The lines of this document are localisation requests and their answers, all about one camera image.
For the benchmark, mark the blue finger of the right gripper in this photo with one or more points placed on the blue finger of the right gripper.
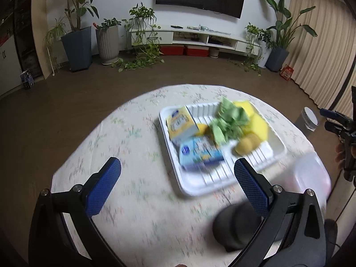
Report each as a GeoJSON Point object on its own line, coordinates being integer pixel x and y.
{"type": "Point", "coordinates": [338, 129]}
{"type": "Point", "coordinates": [334, 115]}

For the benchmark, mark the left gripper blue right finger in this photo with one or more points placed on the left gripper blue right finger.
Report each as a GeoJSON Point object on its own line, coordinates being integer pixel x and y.
{"type": "Point", "coordinates": [254, 185]}

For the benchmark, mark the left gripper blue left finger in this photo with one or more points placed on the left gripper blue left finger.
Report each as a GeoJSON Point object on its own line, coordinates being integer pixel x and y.
{"type": "Point", "coordinates": [100, 185]}

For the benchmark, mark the tan peanut-shaped sponge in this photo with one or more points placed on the tan peanut-shaped sponge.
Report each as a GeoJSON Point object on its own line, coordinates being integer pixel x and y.
{"type": "Point", "coordinates": [247, 144]}

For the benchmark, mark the yellow rectangular sponge front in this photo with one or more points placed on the yellow rectangular sponge front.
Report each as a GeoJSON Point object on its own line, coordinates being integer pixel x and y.
{"type": "Point", "coordinates": [257, 126]}

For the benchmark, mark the yellow rectangular sponge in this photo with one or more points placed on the yellow rectangular sponge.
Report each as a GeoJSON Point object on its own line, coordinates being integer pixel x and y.
{"type": "Point", "coordinates": [247, 106]}
{"type": "Point", "coordinates": [257, 126]}

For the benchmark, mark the blue tissue pack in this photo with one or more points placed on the blue tissue pack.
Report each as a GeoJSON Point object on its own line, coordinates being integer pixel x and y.
{"type": "Point", "coordinates": [199, 152]}

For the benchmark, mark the green cloth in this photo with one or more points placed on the green cloth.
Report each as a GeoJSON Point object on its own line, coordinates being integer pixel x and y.
{"type": "Point", "coordinates": [228, 123]}

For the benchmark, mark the yellow tissue pack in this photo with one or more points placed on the yellow tissue pack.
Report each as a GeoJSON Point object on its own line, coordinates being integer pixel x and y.
{"type": "Point", "coordinates": [181, 125]}

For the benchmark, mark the yellow egg-shaped sponge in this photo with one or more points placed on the yellow egg-shaped sponge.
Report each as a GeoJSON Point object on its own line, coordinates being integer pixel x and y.
{"type": "Point", "coordinates": [203, 130]}

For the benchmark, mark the person's right hand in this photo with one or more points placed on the person's right hand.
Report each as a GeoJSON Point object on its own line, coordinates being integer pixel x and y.
{"type": "Point", "coordinates": [340, 157]}

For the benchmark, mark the grey trash can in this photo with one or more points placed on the grey trash can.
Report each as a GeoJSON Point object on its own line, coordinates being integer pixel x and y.
{"type": "Point", "coordinates": [307, 121]}

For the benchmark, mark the black cylindrical container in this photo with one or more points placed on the black cylindrical container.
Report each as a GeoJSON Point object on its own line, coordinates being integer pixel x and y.
{"type": "Point", "coordinates": [235, 225]}

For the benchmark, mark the translucent plastic storage box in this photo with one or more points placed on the translucent plastic storage box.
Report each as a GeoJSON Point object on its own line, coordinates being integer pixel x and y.
{"type": "Point", "coordinates": [308, 172]}

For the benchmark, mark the red gift box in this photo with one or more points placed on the red gift box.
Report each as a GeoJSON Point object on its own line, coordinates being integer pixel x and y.
{"type": "Point", "coordinates": [286, 72]}

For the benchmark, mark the floral tablecloth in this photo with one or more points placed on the floral tablecloth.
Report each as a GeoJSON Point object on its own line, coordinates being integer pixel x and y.
{"type": "Point", "coordinates": [157, 214]}

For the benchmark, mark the beige curtain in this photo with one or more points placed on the beige curtain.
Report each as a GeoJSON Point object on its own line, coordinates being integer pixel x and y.
{"type": "Point", "coordinates": [323, 48]}

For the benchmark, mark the white plastic tray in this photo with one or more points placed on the white plastic tray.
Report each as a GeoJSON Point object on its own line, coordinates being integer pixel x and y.
{"type": "Point", "coordinates": [222, 150]}

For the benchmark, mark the bird of paradise plant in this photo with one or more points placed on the bird of paradise plant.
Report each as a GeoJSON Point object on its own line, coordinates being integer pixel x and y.
{"type": "Point", "coordinates": [282, 33]}

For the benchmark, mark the small plant on console end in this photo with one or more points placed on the small plant on console end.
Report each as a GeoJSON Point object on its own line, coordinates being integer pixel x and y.
{"type": "Point", "coordinates": [252, 47]}

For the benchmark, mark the dark blue bag on floor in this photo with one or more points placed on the dark blue bag on floor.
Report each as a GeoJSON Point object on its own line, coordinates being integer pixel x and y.
{"type": "Point", "coordinates": [27, 79]}

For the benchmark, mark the white TV console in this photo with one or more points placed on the white TV console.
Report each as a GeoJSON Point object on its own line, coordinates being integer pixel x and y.
{"type": "Point", "coordinates": [189, 35]}

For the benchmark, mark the red storage box right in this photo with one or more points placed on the red storage box right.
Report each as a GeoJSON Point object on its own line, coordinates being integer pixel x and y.
{"type": "Point", "coordinates": [196, 51]}

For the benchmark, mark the red storage box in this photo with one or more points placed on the red storage box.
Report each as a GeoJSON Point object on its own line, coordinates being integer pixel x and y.
{"type": "Point", "coordinates": [196, 51]}
{"type": "Point", "coordinates": [172, 49]}

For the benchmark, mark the tall tree in blue pot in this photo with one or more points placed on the tall tree in blue pot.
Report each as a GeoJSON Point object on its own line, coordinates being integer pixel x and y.
{"type": "Point", "coordinates": [78, 43]}

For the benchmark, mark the red storage box left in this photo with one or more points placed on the red storage box left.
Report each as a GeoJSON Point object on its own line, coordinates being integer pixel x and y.
{"type": "Point", "coordinates": [172, 49]}

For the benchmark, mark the trailing pothos plant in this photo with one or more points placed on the trailing pothos plant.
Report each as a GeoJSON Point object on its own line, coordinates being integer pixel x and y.
{"type": "Point", "coordinates": [142, 37]}

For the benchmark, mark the plant in grey ribbed pot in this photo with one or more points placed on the plant in grey ribbed pot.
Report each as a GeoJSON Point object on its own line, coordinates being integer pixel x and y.
{"type": "Point", "coordinates": [107, 34]}

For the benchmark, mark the spider plant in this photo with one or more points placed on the spider plant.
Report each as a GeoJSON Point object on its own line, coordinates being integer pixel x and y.
{"type": "Point", "coordinates": [54, 35]}

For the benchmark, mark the white wall cabinet unit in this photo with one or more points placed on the white wall cabinet unit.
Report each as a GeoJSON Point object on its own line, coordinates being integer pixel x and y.
{"type": "Point", "coordinates": [10, 69]}

